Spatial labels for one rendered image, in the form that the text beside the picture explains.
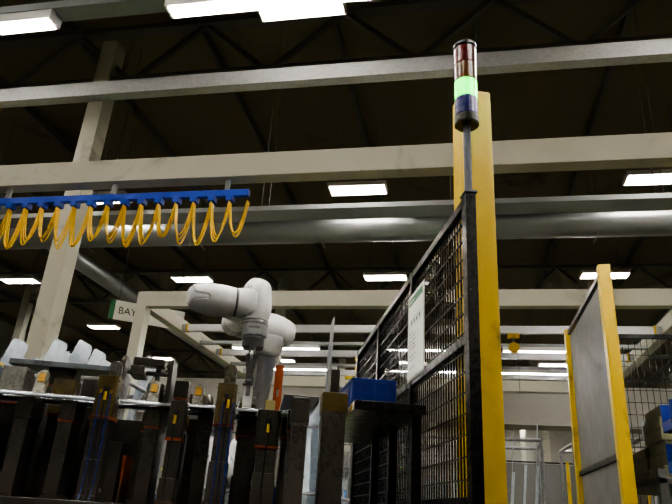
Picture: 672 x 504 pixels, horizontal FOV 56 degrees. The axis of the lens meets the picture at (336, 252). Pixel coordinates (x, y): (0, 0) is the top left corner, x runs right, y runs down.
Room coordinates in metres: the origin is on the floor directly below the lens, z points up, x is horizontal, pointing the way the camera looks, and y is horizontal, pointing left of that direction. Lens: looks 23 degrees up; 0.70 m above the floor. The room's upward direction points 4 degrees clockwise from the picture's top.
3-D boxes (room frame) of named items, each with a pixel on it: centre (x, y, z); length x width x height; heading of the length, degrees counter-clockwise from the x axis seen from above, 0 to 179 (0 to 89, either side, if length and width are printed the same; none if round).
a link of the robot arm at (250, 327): (2.12, 0.26, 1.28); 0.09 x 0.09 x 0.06
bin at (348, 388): (2.38, -0.15, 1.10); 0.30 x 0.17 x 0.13; 8
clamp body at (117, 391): (1.89, 0.65, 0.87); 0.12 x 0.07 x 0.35; 6
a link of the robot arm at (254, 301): (2.12, 0.28, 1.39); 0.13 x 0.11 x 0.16; 107
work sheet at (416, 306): (2.08, -0.30, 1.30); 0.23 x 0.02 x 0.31; 6
